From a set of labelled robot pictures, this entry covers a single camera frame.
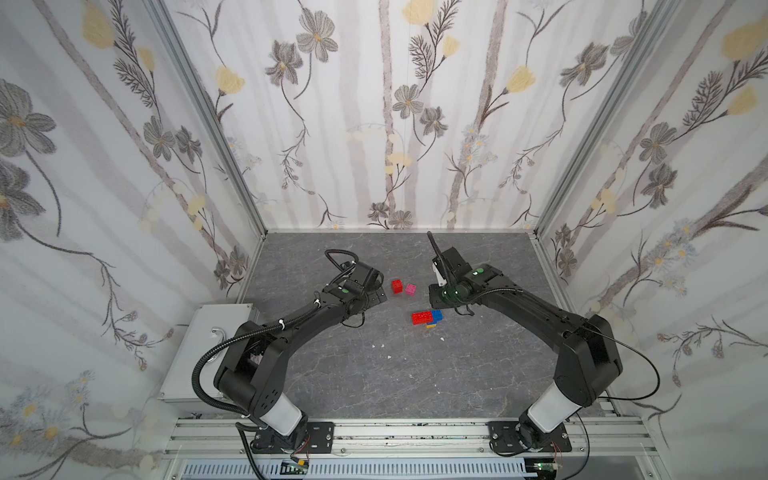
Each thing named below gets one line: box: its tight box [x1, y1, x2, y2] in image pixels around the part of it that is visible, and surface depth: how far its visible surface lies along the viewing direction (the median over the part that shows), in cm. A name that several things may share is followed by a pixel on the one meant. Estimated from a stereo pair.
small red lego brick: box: [391, 279, 403, 295], surface depth 103 cm
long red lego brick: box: [411, 310, 433, 325], surface depth 92 cm
